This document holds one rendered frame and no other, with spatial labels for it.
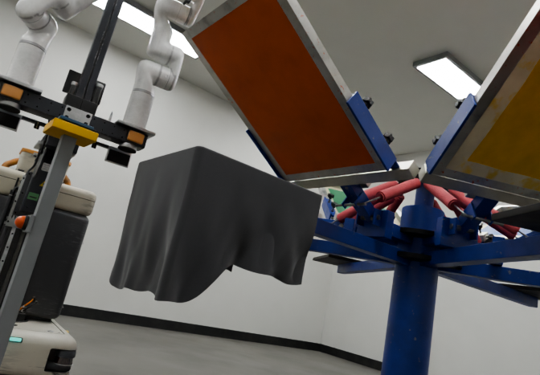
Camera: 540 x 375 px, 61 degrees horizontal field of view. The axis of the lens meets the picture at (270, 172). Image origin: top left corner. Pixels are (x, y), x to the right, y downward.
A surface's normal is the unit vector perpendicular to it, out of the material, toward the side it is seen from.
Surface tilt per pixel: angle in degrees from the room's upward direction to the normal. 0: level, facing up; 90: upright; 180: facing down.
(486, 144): 148
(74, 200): 90
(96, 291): 90
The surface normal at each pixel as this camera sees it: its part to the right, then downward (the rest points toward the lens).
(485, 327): -0.77, -0.32
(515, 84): -0.10, 0.68
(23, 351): 0.55, -0.11
